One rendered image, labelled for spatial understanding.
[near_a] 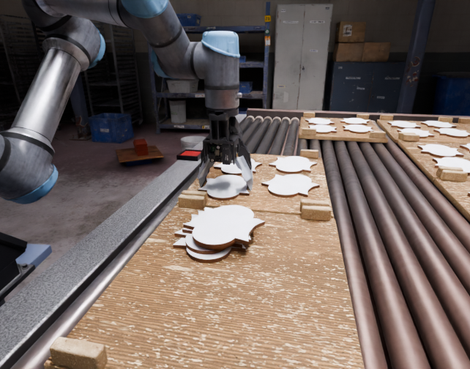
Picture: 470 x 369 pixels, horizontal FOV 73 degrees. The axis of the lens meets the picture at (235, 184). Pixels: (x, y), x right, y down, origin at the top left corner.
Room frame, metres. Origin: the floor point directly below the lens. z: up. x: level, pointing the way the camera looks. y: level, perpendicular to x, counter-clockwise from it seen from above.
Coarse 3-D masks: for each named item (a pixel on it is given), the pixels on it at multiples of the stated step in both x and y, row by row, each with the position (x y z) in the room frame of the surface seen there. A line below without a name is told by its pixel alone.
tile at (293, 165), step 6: (294, 156) 0.98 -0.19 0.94; (276, 162) 0.92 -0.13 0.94; (282, 162) 0.92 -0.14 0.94; (288, 162) 0.92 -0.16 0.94; (294, 162) 0.92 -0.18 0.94; (300, 162) 0.92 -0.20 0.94; (306, 162) 0.92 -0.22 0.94; (312, 162) 0.92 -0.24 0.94; (276, 168) 0.87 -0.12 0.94; (282, 168) 0.86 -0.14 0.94; (288, 168) 0.86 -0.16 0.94; (294, 168) 0.86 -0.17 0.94; (300, 168) 0.86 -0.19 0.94; (306, 168) 0.86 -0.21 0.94
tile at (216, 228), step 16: (208, 208) 0.56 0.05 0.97; (224, 208) 0.56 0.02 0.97; (240, 208) 0.56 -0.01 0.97; (192, 224) 0.50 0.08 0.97; (208, 224) 0.50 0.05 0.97; (224, 224) 0.50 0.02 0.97; (240, 224) 0.50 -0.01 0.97; (256, 224) 0.50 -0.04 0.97; (208, 240) 0.44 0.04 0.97; (224, 240) 0.44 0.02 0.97; (240, 240) 0.45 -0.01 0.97
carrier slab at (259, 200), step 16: (256, 160) 0.96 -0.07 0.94; (272, 160) 0.96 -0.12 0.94; (320, 160) 0.96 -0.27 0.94; (208, 176) 0.82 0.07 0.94; (256, 176) 0.82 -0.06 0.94; (272, 176) 0.82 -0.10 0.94; (320, 176) 0.82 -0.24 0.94; (256, 192) 0.71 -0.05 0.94; (320, 192) 0.71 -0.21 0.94; (256, 208) 0.63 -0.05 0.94; (272, 208) 0.63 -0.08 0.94; (288, 208) 0.63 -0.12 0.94
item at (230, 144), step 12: (216, 120) 0.66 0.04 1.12; (228, 120) 0.71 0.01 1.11; (216, 132) 0.69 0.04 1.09; (228, 132) 0.71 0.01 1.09; (204, 144) 0.67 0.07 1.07; (216, 144) 0.68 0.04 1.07; (228, 144) 0.66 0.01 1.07; (204, 156) 0.67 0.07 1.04; (216, 156) 0.68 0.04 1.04; (228, 156) 0.66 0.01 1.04
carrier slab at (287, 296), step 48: (288, 240) 0.50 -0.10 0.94; (336, 240) 0.50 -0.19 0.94; (144, 288) 0.37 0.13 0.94; (192, 288) 0.37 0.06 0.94; (240, 288) 0.37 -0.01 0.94; (288, 288) 0.37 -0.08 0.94; (336, 288) 0.37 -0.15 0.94; (96, 336) 0.28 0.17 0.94; (144, 336) 0.28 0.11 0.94; (192, 336) 0.28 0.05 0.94; (240, 336) 0.28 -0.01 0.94; (288, 336) 0.28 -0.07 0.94; (336, 336) 0.28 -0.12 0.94
